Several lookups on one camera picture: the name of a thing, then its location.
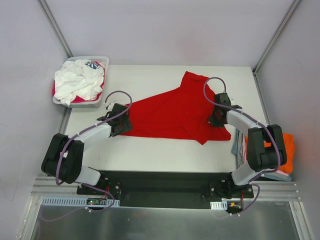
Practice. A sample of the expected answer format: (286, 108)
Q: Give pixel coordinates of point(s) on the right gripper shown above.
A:
(215, 118)

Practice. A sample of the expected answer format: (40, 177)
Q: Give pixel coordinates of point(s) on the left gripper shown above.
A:
(124, 125)

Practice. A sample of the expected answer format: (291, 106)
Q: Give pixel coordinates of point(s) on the red t-shirt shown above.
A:
(182, 113)

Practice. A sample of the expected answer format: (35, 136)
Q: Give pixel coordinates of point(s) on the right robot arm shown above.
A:
(265, 150)

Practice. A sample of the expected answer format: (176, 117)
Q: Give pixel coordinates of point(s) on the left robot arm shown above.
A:
(64, 156)

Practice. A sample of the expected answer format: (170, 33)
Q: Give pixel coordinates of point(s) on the light blue folded shirt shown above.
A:
(236, 148)

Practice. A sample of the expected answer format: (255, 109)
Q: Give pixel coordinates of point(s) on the white crumpled t-shirt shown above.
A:
(80, 80)

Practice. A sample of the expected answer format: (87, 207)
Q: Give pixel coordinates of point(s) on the white laundry basket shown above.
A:
(82, 82)

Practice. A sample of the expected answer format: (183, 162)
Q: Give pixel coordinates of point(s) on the orange folded t-shirt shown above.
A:
(290, 151)

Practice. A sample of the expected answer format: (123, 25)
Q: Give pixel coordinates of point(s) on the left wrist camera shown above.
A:
(115, 109)

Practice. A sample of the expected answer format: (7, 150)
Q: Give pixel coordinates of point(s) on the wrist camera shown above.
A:
(115, 109)
(222, 99)

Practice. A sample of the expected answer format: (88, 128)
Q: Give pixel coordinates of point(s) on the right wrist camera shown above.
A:
(222, 99)

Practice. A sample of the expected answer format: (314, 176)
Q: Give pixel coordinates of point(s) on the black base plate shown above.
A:
(171, 201)

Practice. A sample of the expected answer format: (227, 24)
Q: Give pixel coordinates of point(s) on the right cable duct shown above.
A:
(219, 205)

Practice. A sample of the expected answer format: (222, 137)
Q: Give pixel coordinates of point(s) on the cable duct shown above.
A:
(63, 201)
(219, 205)

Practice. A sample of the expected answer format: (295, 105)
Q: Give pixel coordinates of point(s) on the left cable duct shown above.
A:
(63, 201)

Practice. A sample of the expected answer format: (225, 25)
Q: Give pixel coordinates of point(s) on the aluminium frame rail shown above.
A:
(265, 190)

